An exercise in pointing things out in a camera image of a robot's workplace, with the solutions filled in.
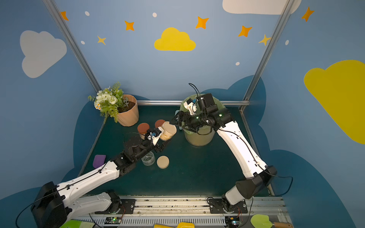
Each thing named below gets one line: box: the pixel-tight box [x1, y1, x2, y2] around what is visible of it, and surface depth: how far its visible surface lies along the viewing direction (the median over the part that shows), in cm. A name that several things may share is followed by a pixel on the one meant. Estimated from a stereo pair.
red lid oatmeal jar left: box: [137, 122, 150, 141], surface depth 98 cm
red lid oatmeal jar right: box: [154, 119, 166, 129], surface depth 101 cm
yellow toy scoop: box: [153, 222, 196, 228], surface depth 70 cm
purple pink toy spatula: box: [92, 154, 106, 169], surface depth 92 cm
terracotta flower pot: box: [117, 94, 140, 127], surface depth 105 cm
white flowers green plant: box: [87, 81, 130, 124], surface depth 87 cm
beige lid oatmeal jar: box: [160, 121, 177, 141], surface depth 70 cm
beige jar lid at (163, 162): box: [156, 155, 170, 170], surface depth 92 cm
